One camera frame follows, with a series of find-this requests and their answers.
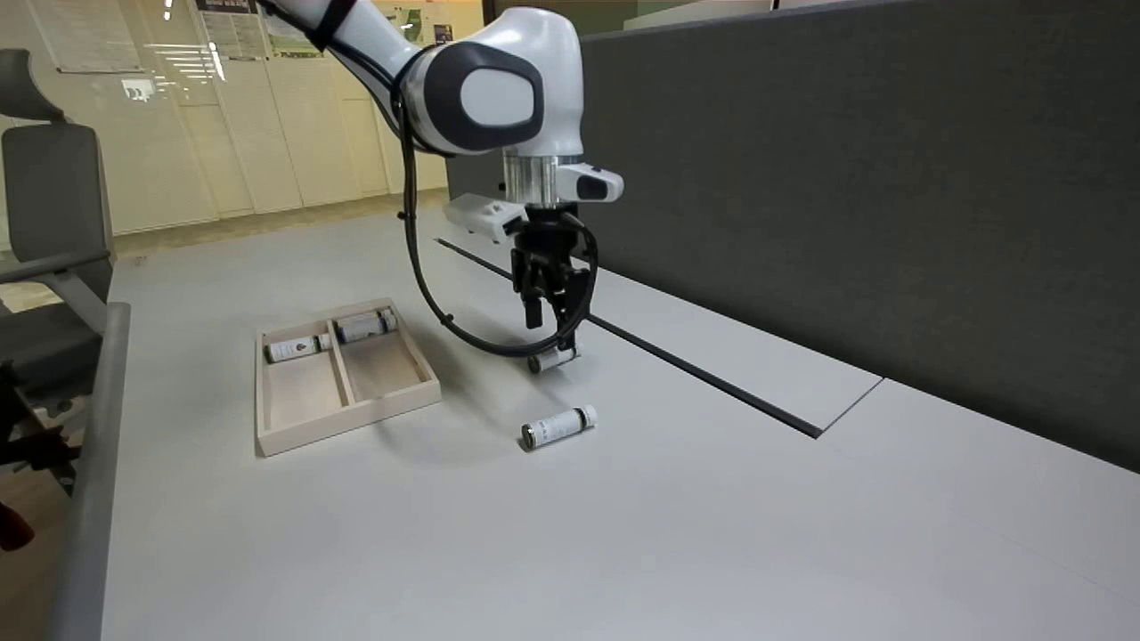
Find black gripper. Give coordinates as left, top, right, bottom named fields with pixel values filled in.
left=508, top=204, right=601, bottom=355

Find white tube with dark cap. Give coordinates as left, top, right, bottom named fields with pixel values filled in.
left=522, top=341, right=579, bottom=378
left=512, top=402, right=601, bottom=457

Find shallow wooden divided box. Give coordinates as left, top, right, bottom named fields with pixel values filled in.
left=250, top=301, right=444, bottom=460

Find white tube with blue band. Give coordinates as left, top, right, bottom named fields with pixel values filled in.
left=333, top=321, right=400, bottom=348

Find white tube with yellow band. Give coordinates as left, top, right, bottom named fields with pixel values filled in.
left=330, top=308, right=394, bottom=333

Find white tube with green band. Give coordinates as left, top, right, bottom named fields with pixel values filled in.
left=263, top=333, right=333, bottom=367

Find grey fabric desk partition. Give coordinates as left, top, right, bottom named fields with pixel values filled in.
left=441, top=0, right=1140, bottom=477

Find grey neighbouring desk edge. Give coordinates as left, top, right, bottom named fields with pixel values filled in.
left=45, top=301, right=135, bottom=641

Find grey office chair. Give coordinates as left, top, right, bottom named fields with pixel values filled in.
left=0, top=47, right=116, bottom=556

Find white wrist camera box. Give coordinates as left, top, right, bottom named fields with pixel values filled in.
left=444, top=191, right=531, bottom=248

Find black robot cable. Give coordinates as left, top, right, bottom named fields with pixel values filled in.
left=394, top=68, right=601, bottom=361

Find grey table cable flap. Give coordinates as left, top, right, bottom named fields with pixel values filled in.
left=436, top=233, right=886, bottom=443

